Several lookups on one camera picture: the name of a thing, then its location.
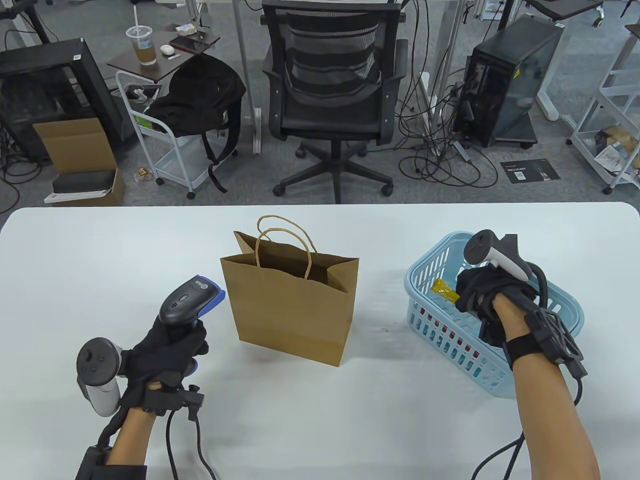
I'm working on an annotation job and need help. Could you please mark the person's left hand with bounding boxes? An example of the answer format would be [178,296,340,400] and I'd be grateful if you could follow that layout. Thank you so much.
[120,315,210,421]

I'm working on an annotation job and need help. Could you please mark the person's right hand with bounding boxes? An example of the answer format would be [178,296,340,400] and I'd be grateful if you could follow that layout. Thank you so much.
[455,265,541,346]

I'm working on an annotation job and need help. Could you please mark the yellow instant coffee powder package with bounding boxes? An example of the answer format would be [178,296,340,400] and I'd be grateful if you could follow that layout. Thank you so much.
[431,278,461,303]

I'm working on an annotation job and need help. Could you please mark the black grey controller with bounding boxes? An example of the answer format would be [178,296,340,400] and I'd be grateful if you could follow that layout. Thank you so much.
[76,338,123,417]
[464,229,548,311]

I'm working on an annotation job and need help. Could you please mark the red instant coffee powder package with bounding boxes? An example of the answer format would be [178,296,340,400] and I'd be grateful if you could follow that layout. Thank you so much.
[419,307,483,376]

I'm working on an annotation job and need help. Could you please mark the black barcode scanner blue trim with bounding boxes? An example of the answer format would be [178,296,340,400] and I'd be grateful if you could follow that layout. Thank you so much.
[159,274,227,376]

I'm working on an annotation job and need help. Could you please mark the brown paper bag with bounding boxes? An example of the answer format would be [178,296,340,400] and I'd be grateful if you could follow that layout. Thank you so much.
[220,215,360,368]

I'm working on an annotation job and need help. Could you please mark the person's left forearm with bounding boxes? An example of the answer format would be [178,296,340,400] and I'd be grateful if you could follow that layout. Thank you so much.
[107,407,158,468]

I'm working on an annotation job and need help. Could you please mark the person's right forearm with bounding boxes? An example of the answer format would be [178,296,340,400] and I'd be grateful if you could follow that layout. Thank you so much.
[492,292,601,480]

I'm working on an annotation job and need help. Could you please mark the light blue plastic basket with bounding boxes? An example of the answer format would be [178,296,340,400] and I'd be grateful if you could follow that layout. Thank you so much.
[404,230,585,398]

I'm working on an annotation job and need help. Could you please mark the black leaflet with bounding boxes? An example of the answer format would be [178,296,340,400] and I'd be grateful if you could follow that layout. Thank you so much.
[500,159,561,185]

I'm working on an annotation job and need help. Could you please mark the white rolling cart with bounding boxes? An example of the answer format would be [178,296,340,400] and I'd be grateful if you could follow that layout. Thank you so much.
[116,70,231,200]

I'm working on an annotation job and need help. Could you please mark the white desk leg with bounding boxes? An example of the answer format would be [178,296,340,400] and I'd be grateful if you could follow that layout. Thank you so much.
[420,0,466,146]
[232,0,264,155]
[536,15,571,122]

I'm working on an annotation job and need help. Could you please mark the brown paper packet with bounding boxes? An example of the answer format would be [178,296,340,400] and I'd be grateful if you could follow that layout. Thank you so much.
[600,125,640,151]

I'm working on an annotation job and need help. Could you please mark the black mesh office chair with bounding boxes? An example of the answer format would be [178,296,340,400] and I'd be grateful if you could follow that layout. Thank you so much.
[260,0,408,205]

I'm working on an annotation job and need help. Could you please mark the open cardboard box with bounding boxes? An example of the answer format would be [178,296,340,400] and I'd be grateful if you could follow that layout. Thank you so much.
[33,118,126,207]

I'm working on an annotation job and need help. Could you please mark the black computer tower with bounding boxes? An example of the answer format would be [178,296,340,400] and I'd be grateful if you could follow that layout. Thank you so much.
[452,14,566,149]

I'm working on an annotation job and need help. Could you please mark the black backpack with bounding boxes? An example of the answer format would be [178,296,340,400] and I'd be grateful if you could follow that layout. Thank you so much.
[147,54,247,195]

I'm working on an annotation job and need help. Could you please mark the brown side table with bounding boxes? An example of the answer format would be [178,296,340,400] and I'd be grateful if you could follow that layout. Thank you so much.
[106,24,221,83]

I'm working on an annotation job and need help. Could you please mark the plastic cup with straw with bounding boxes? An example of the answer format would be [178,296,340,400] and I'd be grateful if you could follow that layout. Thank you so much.
[125,6,158,67]

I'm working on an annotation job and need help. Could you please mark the black scanner cable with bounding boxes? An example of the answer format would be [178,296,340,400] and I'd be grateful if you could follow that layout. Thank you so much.
[165,407,221,480]

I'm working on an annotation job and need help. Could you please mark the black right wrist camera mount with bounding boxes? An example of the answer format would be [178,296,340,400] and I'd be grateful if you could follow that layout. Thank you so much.
[505,307,588,378]

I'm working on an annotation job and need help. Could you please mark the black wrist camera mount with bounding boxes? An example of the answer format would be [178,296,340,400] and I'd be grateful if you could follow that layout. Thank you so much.
[75,445,113,480]
[505,307,588,378]

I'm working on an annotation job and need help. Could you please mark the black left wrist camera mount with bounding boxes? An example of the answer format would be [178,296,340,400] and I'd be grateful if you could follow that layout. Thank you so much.
[75,445,113,480]

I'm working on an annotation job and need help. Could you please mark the tangle of black cables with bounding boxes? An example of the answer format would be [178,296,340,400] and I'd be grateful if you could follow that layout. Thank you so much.
[392,0,501,190]

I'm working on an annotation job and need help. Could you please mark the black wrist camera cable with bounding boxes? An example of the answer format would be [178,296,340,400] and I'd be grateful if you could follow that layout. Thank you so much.
[472,377,585,480]

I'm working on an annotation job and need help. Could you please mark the white wire shelf cart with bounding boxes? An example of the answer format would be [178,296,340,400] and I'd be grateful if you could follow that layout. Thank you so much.
[566,22,640,196]

